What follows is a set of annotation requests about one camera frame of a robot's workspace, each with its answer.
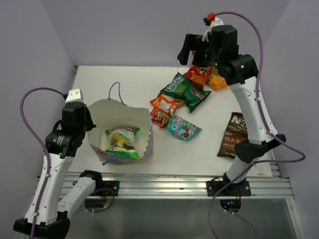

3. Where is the brown Kettle sea salt bag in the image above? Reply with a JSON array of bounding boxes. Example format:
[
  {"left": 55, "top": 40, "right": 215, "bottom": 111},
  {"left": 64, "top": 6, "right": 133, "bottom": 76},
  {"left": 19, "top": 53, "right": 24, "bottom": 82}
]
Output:
[{"left": 217, "top": 112, "right": 248, "bottom": 159}]

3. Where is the aluminium mounting rail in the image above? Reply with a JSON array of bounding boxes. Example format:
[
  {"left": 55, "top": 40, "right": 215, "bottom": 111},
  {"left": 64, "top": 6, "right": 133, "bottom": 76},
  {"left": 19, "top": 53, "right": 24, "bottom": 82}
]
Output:
[{"left": 34, "top": 171, "right": 295, "bottom": 200}]

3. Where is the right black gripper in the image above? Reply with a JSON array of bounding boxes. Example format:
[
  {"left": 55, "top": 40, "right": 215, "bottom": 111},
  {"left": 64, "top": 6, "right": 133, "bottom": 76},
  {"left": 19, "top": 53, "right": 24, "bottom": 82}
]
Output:
[{"left": 175, "top": 35, "right": 218, "bottom": 69}]

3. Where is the teal Foxy candy bag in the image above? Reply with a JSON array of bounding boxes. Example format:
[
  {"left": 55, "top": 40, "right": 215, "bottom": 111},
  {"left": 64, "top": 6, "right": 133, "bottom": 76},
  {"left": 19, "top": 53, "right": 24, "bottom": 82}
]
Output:
[{"left": 166, "top": 116, "right": 202, "bottom": 140}]

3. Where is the dark green Kettle chips bag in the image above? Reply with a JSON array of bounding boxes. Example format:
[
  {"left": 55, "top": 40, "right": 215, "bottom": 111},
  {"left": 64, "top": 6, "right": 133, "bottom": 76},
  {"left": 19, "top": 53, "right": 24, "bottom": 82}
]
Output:
[{"left": 160, "top": 72, "right": 212, "bottom": 113}]

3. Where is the orange silver snack packet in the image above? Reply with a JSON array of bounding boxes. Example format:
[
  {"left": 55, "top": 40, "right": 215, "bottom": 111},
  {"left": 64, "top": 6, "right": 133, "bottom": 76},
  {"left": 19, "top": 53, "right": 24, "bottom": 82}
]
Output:
[{"left": 150, "top": 93, "right": 185, "bottom": 116}]

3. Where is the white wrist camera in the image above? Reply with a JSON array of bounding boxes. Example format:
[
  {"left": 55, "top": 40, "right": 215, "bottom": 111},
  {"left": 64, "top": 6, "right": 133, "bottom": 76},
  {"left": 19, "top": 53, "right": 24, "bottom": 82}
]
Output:
[
  {"left": 65, "top": 89, "right": 84, "bottom": 104},
  {"left": 202, "top": 17, "right": 224, "bottom": 42}
]

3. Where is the yellow orange snack bag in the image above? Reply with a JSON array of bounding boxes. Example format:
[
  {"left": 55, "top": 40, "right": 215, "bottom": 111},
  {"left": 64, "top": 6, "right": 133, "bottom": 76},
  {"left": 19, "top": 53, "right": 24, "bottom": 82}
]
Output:
[{"left": 208, "top": 68, "right": 227, "bottom": 90}]

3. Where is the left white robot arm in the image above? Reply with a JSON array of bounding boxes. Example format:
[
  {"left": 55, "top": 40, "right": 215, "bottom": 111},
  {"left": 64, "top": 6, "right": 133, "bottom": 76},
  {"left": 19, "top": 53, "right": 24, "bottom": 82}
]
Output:
[{"left": 13, "top": 102, "right": 104, "bottom": 239}]

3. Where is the light green chips bag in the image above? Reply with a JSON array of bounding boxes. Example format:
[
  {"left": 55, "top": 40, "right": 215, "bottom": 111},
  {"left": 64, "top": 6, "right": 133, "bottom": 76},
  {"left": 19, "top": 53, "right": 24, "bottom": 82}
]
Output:
[{"left": 105, "top": 126, "right": 140, "bottom": 159}]

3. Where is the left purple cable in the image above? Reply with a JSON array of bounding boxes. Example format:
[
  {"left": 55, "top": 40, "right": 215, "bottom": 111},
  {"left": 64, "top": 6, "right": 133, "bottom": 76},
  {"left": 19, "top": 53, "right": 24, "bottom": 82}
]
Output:
[{"left": 19, "top": 87, "right": 69, "bottom": 239}]

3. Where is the left black base bracket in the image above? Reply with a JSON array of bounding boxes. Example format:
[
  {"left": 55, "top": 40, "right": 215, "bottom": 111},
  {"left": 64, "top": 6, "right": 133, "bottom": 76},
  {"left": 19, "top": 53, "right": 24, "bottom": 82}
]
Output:
[{"left": 84, "top": 180, "right": 120, "bottom": 197}]

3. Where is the red Doritos chips bag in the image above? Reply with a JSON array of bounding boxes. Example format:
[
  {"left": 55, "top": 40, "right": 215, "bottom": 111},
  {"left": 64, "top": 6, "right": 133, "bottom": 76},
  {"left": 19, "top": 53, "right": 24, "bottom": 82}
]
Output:
[{"left": 183, "top": 64, "right": 213, "bottom": 90}]

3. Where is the small red snack packet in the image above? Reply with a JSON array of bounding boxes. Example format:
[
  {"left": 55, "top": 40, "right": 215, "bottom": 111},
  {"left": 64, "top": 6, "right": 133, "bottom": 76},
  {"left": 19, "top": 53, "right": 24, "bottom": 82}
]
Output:
[{"left": 150, "top": 107, "right": 171, "bottom": 128}]

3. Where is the white patterned paper bag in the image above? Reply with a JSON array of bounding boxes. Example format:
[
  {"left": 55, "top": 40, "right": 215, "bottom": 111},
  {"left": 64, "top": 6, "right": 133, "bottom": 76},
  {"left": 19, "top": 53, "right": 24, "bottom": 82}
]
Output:
[{"left": 87, "top": 81, "right": 154, "bottom": 166}]

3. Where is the right black base bracket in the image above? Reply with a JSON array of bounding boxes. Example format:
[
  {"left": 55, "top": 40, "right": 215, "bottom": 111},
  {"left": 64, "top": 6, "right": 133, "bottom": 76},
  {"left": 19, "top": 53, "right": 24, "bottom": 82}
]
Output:
[{"left": 206, "top": 177, "right": 252, "bottom": 197}]

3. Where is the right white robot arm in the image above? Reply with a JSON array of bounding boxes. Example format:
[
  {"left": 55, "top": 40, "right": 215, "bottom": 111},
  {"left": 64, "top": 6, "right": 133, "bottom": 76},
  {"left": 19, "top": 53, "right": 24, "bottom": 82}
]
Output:
[{"left": 177, "top": 25, "right": 286, "bottom": 196}]

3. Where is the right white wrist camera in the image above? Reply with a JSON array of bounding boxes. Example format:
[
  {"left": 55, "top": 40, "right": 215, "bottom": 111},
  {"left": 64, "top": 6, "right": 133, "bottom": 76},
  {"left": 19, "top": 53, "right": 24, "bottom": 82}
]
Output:
[{"left": 202, "top": 17, "right": 224, "bottom": 42}]

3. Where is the black base bracket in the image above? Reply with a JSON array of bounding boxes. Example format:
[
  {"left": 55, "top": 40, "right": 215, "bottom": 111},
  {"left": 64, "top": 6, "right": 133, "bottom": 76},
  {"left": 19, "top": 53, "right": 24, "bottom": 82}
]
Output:
[
  {"left": 84, "top": 180, "right": 120, "bottom": 197},
  {"left": 206, "top": 177, "right": 252, "bottom": 197}
]

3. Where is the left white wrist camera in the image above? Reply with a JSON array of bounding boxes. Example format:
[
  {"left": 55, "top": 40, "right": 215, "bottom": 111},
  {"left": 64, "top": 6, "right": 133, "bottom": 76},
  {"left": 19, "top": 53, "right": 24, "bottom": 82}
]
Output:
[{"left": 65, "top": 89, "right": 84, "bottom": 104}]

